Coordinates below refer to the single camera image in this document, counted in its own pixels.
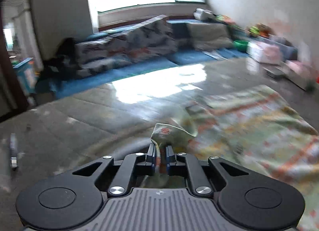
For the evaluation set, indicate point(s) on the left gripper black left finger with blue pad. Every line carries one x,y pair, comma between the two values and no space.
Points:
151,159

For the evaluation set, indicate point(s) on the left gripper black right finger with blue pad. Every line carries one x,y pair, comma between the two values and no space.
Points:
170,159

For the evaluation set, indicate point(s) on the green patterned children's garment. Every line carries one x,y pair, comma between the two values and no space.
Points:
255,128

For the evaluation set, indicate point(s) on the grey quilted star mat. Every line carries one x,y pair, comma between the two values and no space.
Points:
118,118

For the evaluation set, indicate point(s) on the blue floor mattress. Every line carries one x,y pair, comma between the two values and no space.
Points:
186,54

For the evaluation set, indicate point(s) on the butterfly print cushion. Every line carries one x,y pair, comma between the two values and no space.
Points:
149,39

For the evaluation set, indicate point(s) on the grey pillow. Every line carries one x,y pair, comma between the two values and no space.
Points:
209,36

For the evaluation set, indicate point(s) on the small metal tool on mat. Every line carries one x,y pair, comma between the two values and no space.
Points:
13,152

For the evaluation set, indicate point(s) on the white pink packaged bag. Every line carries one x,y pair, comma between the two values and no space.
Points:
264,53

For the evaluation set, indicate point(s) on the white plush toy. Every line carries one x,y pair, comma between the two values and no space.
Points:
204,15

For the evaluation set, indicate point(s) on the blue white cardboard box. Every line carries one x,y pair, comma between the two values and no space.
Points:
26,75

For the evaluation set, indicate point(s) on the orange green plush toys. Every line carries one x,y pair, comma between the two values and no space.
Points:
259,30

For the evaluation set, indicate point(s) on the black bag by wall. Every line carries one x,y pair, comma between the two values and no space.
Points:
62,66

